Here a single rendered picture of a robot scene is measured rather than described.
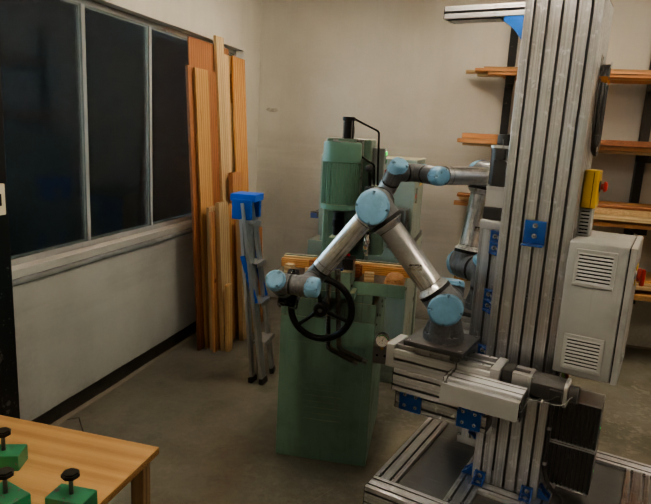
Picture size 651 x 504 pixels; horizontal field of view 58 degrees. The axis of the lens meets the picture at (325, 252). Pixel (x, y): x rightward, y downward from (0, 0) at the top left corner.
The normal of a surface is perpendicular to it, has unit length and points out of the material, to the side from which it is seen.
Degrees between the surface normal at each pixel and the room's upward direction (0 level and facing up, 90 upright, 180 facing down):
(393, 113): 90
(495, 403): 90
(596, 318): 90
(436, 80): 90
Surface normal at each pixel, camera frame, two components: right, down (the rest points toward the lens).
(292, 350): -0.18, 0.19
